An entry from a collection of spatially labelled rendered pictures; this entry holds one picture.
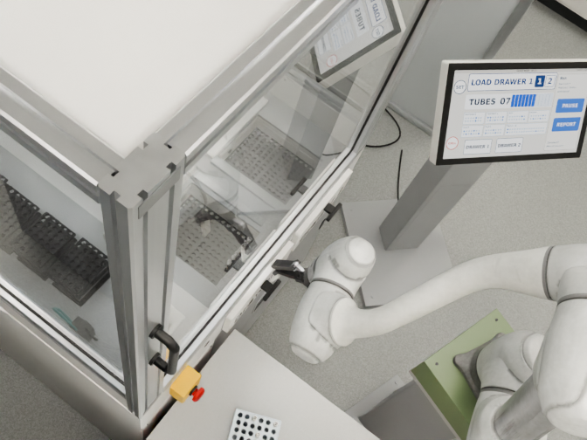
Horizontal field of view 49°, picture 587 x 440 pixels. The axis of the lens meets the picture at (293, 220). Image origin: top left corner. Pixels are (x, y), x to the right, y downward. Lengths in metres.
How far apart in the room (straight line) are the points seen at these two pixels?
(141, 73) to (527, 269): 0.79
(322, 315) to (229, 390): 0.54
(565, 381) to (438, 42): 2.15
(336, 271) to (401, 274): 1.49
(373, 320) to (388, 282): 1.54
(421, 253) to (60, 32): 2.39
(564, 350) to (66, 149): 0.80
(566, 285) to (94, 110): 0.82
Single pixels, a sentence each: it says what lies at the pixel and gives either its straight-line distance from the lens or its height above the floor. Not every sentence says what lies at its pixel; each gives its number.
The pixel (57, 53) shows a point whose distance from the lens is 0.74.
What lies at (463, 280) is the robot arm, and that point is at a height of 1.46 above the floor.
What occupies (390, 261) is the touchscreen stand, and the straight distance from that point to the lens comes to 2.89.
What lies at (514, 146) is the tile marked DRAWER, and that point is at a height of 1.00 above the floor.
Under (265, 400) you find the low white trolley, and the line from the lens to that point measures 1.82.
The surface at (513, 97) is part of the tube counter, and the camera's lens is 2.09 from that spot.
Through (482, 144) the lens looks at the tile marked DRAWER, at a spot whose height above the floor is 1.01.
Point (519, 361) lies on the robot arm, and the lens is 1.68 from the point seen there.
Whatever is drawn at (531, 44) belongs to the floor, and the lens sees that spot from 4.10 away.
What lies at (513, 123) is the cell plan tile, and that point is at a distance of 2.12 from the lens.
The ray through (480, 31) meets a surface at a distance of 2.91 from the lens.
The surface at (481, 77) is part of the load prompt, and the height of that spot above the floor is 1.17.
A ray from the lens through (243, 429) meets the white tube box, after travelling 1.77.
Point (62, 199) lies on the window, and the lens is 0.78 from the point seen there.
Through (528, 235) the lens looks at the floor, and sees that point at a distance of 3.31.
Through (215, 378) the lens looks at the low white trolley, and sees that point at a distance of 1.82.
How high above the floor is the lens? 2.52
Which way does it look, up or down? 61 degrees down
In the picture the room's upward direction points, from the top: 24 degrees clockwise
